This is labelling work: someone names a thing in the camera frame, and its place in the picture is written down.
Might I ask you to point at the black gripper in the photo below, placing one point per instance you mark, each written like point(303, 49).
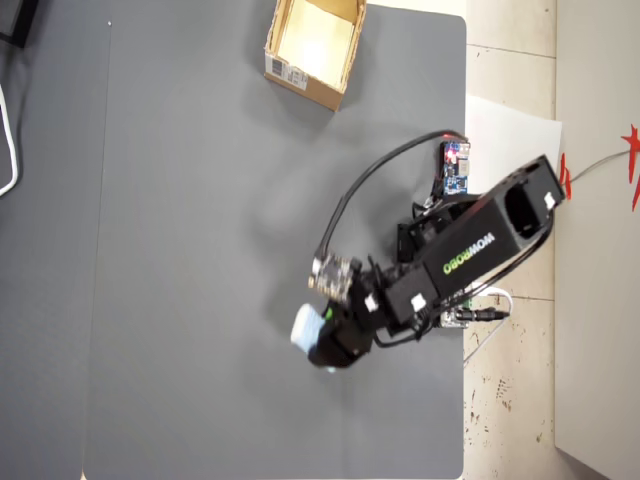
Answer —
point(352, 325)

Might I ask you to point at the white light-blue block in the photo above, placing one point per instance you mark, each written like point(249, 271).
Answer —
point(306, 327)

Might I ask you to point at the black WOWROBO robot arm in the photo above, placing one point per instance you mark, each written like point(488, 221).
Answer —
point(475, 245)

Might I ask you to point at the open cardboard box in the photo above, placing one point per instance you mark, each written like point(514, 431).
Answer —
point(320, 45)

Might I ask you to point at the motor controller board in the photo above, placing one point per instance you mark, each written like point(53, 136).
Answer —
point(454, 320)

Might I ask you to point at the grey textured table mat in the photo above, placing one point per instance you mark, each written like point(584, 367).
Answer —
point(200, 250)

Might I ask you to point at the black power plug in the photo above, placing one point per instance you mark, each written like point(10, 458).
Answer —
point(482, 315)

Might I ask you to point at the blue circuit board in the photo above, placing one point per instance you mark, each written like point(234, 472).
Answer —
point(455, 170)

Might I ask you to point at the white paper sheet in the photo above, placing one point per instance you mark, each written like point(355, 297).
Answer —
point(505, 145)

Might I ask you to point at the white curved tube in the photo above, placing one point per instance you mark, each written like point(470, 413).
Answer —
point(15, 150)

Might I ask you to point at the black angular object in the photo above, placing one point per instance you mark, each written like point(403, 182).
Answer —
point(15, 20)

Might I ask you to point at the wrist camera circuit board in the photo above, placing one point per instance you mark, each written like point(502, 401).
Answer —
point(332, 277)

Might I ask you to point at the red wall sticker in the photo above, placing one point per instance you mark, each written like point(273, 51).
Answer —
point(634, 160)
point(566, 180)

